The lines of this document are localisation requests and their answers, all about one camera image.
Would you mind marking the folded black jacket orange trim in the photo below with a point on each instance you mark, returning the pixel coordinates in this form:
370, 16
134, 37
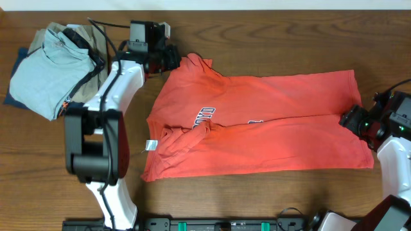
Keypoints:
77, 65

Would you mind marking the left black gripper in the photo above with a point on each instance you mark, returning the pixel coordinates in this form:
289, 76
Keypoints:
174, 58

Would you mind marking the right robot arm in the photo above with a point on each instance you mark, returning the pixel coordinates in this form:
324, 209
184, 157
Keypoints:
387, 131

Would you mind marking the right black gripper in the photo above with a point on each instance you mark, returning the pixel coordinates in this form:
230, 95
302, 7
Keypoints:
348, 119

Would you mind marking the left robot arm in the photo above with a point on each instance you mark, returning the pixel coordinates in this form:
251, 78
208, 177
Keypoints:
96, 142

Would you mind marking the red soccer t-shirt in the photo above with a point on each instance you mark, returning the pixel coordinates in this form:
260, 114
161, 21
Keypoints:
208, 124

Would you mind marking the folded navy garment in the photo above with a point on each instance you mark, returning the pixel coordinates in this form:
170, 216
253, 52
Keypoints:
13, 80

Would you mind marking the folded khaki garment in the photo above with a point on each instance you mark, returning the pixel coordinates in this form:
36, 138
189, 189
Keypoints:
87, 37

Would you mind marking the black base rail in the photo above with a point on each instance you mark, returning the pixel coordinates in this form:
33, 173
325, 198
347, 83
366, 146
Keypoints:
208, 224

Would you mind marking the folded light grey shirt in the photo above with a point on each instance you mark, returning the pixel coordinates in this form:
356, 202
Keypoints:
48, 77

